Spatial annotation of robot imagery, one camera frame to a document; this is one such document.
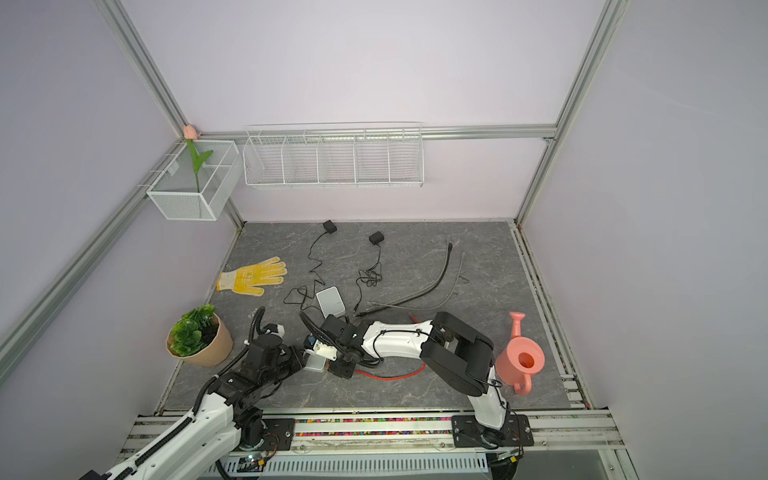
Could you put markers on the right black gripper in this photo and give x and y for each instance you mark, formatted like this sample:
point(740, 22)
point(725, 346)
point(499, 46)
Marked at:
point(333, 367)

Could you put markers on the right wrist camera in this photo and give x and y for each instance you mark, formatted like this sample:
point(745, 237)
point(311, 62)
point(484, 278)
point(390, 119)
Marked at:
point(321, 349)

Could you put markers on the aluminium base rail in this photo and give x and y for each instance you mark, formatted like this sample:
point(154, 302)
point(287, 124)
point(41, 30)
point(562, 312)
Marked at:
point(374, 442)

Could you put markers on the green potted plant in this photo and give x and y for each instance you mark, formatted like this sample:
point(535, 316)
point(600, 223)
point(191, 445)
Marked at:
point(200, 338)

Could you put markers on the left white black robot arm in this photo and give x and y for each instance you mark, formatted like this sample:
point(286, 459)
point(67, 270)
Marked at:
point(224, 415)

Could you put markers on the artificial pink tulip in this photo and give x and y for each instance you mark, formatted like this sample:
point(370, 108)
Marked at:
point(198, 158)

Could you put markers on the long white wire basket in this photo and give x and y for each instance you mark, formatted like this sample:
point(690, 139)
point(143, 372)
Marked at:
point(334, 154)

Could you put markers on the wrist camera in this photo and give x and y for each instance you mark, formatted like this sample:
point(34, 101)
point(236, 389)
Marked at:
point(274, 329)
point(321, 349)

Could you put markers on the small white mesh basket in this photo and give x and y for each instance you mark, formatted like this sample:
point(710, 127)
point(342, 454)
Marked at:
point(174, 192)

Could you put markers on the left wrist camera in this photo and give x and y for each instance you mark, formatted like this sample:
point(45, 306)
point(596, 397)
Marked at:
point(274, 329)

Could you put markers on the pink watering can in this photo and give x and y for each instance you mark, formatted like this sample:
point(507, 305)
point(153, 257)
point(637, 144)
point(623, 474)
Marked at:
point(521, 360)

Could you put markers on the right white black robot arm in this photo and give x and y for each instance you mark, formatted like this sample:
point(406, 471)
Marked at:
point(459, 354)

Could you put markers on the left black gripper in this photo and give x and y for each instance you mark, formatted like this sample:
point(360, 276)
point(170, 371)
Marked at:
point(297, 364)

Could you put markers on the white network switch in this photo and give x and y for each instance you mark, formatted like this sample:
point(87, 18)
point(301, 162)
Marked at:
point(331, 303)
point(315, 362)

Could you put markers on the yellow work glove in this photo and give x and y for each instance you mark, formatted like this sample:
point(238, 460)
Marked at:
point(251, 280)

